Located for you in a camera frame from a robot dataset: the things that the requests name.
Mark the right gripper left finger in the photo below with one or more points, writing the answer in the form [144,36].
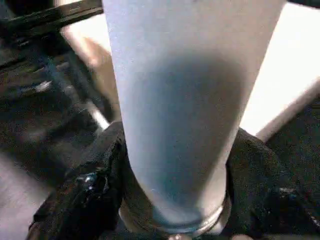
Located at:
[95,190]

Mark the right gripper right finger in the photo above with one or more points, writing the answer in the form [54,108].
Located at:
[262,195]

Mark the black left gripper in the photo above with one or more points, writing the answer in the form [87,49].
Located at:
[30,37]

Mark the white plastic table leg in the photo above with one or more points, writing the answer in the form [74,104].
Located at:
[180,100]

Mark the white plastic table top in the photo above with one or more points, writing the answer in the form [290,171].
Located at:
[287,62]

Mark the black mat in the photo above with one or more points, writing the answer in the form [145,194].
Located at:
[37,120]

